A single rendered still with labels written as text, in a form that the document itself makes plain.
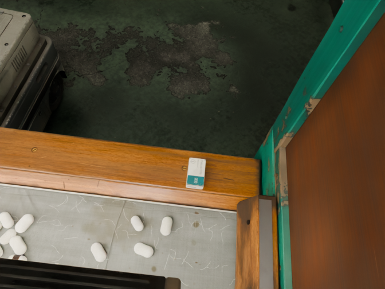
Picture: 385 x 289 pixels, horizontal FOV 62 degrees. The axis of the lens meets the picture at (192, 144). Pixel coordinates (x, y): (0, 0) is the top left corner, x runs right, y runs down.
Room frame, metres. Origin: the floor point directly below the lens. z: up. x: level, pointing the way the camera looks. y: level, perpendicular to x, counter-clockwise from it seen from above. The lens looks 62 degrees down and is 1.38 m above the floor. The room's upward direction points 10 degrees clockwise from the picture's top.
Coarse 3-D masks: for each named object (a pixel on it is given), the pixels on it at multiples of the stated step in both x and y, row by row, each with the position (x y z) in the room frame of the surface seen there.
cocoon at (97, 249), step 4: (96, 244) 0.10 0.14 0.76; (100, 244) 0.10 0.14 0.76; (92, 248) 0.09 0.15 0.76; (96, 248) 0.09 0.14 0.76; (100, 248) 0.09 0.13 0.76; (92, 252) 0.08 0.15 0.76; (96, 252) 0.08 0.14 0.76; (100, 252) 0.08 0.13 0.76; (104, 252) 0.08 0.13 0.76; (96, 256) 0.07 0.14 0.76; (100, 256) 0.08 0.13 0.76; (104, 256) 0.08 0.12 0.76; (96, 260) 0.07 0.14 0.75; (100, 260) 0.07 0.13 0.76
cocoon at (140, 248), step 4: (136, 244) 0.11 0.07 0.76; (140, 244) 0.11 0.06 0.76; (144, 244) 0.11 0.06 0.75; (136, 248) 0.10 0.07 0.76; (140, 248) 0.10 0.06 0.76; (144, 248) 0.10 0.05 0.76; (148, 248) 0.10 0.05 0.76; (136, 252) 0.09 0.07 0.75; (140, 252) 0.10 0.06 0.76; (144, 252) 0.10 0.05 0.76; (148, 252) 0.10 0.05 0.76; (152, 252) 0.10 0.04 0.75; (144, 256) 0.09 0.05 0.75; (148, 256) 0.09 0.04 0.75
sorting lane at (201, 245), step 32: (0, 192) 0.16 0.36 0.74; (32, 192) 0.18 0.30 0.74; (64, 192) 0.19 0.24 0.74; (32, 224) 0.11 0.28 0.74; (64, 224) 0.12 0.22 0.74; (96, 224) 0.14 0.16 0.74; (128, 224) 0.15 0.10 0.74; (160, 224) 0.16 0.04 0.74; (192, 224) 0.17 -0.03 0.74; (224, 224) 0.18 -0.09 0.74; (32, 256) 0.06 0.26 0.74; (64, 256) 0.07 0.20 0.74; (128, 256) 0.09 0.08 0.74; (160, 256) 0.10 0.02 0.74; (192, 256) 0.11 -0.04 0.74; (224, 256) 0.12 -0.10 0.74; (192, 288) 0.05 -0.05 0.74; (224, 288) 0.06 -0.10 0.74
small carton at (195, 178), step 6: (192, 162) 0.28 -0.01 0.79; (198, 162) 0.28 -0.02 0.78; (204, 162) 0.29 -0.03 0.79; (192, 168) 0.27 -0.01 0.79; (198, 168) 0.27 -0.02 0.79; (204, 168) 0.27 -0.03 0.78; (192, 174) 0.26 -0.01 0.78; (198, 174) 0.26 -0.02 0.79; (204, 174) 0.26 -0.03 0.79; (192, 180) 0.24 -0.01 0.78; (198, 180) 0.25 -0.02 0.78; (204, 180) 0.25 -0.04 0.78; (186, 186) 0.23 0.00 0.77; (192, 186) 0.23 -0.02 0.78; (198, 186) 0.23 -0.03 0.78
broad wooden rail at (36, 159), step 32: (0, 128) 0.29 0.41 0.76; (0, 160) 0.22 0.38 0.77; (32, 160) 0.23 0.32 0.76; (64, 160) 0.25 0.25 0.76; (96, 160) 0.26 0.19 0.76; (128, 160) 0.27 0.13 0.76; (160, 160) 0.28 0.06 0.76; (224, 160) 0.31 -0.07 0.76; (256, 160) 0.32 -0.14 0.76; (96, 192) 0.20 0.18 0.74; (128, 192) 0.21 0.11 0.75; (160, 192) 0.22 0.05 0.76; (192, 192) 0.23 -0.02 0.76; (224, 192) 0.24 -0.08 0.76; (256, 192) 0.25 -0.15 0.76
